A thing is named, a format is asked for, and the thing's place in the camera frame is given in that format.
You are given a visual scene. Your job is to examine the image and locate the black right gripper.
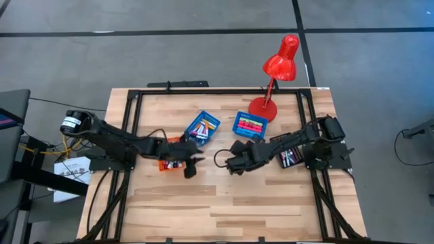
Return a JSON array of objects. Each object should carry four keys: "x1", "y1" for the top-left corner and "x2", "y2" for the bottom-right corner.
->
[{"x1": 226, "y1": 140, "x2": 262, "y2": 176}]

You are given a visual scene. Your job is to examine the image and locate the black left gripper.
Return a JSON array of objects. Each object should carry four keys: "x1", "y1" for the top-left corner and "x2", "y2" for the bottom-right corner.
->
[{"x1": 159, "y1": 140, "x2": 206, "y2": 180}]

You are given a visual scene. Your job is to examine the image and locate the light blue highlighter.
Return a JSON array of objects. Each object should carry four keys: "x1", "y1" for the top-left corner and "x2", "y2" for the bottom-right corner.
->
[{"x1": 235, "y1": 128, "x2": 260, "y2": 138}]

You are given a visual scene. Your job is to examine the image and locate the pink highlighter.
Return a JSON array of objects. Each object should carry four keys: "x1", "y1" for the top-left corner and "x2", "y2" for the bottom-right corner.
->
[
  {"x1": 237, "y1": 121, "x2": 264, "y2": 130},
  {"x1": 237, "y1": 124, "x2": 263, "y2": 134}
]

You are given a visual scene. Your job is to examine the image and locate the orange plastic basket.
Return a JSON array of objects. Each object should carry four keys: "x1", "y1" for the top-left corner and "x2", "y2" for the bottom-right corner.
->
[{"x1": 157, "y1": 136, "x2": 186, "y2": 172}]

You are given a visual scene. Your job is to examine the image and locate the blue plastic basket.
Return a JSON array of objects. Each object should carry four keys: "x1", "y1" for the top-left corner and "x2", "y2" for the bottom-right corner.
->
[
  {"x1": 232, "y1": 110, "x2": 269, "y2": 140},
  {"x1": 184, "y1": 110, "x2": 222, "y2": 148}
]

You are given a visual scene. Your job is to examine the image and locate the black plastic basket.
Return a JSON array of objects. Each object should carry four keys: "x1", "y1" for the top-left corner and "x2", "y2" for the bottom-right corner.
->
[{"x1": 270, "y1": 133, "x2": 305, "y2": 169}]

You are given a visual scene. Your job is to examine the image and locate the black power strip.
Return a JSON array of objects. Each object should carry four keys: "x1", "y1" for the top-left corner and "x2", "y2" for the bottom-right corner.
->
[{"x1": 146, "y1": 80, "x2": 210, "y2": 89}]

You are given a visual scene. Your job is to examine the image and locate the red desk lamp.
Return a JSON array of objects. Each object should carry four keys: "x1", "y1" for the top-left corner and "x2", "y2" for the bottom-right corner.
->
[{"x1": 248, "y1": 34, "x2": 301, "y2": 123}]

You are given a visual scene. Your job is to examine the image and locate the white paper sheet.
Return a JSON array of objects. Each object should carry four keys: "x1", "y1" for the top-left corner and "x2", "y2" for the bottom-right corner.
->
[{"x1": 53, "y1": 156, "x2": 92, "y2": 203}]

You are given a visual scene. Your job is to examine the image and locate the gray metal stand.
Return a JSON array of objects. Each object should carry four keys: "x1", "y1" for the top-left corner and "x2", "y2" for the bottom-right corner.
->
[{"x1": 401, "y1": 117, "x2": 434, "y2": 140}]

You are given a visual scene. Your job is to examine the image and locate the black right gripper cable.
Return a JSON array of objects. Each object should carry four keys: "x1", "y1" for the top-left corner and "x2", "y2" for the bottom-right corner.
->
[{"x1": 213, "y1": 148, "x2": 235, "y2": 169}]

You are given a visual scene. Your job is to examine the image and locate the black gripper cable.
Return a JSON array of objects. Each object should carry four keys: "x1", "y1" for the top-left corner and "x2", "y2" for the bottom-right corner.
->
[
  {"x1": 145, "y1": 127, "x2": 169, "y2": 142},
  {"x1": 213, "y1": 148, "x2": 235, "y2": 169}
]

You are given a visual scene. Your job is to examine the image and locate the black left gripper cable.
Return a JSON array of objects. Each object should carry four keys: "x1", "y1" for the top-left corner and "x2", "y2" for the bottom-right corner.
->
[{"x1": 145, "y1": 127, "x2": 169, "y2": 142}]

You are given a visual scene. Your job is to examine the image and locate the black aluminium table frame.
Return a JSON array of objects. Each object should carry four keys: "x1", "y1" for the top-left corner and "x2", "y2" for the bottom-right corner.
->
[{"x1": 77, "y1": 86, "x2": 369, "y2": 244}]

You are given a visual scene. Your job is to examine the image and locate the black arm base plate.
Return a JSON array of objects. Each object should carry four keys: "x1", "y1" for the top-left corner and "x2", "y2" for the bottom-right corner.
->
[
  {"x1": 84, "y1": 148, "x2": 136, "y2": 171},
  {"x1": 302, "y1": 142, "x2": 355, "y2": 170}
]

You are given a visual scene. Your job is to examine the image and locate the black floor cable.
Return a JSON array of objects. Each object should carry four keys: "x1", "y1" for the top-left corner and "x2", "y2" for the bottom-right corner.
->
[
  {"x1": 394, "y1": 130, "x2": 434, "y2": 174},
  {"x1": 28, "y1": 97, "x2": 108, "y2": 113}
]

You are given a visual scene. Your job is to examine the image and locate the black side table frame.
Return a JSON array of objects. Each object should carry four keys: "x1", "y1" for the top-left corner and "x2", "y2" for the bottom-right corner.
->
[{"x1": 12, "y1": 134, "x2": 90, "y2": 197}]

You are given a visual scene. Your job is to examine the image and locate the yellow cable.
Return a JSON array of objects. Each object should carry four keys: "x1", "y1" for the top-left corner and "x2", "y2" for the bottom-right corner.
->
[{"x1": 18, "y1": 135, "x2": 84, "y2": 157}]

